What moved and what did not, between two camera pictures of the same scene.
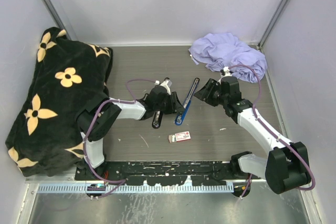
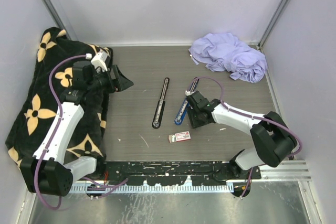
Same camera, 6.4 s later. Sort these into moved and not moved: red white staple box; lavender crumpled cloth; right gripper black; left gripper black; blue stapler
Moved: right gripper black; left gripper black
Not moved: red white staple box; blue stapler; lavender crumpled cloth
